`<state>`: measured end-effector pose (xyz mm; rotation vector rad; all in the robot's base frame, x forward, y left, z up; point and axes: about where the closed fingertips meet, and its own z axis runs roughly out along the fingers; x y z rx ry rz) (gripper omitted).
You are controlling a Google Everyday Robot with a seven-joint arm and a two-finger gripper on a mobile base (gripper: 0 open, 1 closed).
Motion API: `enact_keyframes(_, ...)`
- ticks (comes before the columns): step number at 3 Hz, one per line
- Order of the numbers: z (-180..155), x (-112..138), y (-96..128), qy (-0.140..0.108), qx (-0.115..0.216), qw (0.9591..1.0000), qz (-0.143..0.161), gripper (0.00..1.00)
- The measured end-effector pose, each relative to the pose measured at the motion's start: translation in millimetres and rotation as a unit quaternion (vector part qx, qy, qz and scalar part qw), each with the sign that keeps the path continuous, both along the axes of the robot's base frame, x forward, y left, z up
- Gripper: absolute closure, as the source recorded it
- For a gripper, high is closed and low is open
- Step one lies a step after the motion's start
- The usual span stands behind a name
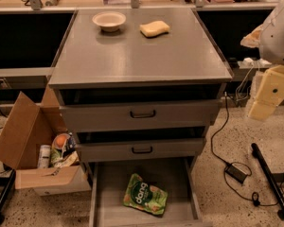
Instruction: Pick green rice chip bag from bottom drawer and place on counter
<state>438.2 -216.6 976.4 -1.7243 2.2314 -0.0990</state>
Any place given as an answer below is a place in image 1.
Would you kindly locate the black left frame leg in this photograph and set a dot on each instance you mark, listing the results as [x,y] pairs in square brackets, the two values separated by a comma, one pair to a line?
[0,199]

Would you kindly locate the black metal floor rail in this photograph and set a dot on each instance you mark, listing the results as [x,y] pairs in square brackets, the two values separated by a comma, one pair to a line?
[269,176]

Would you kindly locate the grey open bottom drawer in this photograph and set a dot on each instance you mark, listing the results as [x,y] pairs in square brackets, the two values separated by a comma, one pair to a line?
[170,174]

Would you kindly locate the grey middle drawer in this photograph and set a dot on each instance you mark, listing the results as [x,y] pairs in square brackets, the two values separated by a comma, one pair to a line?
[136,150]

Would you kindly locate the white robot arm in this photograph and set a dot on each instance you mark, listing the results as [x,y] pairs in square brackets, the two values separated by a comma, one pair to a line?
[271,47]

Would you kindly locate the white can in box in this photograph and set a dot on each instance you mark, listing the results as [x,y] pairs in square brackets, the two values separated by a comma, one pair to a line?
[44,156]

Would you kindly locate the black power adapter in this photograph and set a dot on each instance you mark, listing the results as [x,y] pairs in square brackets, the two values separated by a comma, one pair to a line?
[236,173]

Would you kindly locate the white power strip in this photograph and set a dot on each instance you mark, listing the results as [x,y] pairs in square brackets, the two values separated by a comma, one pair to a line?
[249,62]

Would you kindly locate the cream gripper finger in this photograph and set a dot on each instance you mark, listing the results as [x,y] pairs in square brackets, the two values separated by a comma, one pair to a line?
[252,40]
[267,92]

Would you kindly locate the open cardboard box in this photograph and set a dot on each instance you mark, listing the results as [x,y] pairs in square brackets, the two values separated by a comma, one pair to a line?
[28,127]

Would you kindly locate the yellow sponge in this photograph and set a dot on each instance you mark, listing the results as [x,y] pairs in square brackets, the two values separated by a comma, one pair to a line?
[154,29]

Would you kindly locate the green rice chip bag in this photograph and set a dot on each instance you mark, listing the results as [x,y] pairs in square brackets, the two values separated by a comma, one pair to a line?
[144,196]

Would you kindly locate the grey top drawer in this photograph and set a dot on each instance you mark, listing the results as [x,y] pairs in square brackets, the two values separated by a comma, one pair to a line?
[140,116]

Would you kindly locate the white paper bowl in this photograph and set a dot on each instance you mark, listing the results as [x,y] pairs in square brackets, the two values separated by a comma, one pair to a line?
[109,21]

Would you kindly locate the grey drawer cabinet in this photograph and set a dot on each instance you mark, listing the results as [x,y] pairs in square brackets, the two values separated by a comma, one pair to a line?
[97,67]

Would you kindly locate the snack bags in box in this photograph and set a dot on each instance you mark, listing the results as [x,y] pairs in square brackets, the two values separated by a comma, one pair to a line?
[63,151]

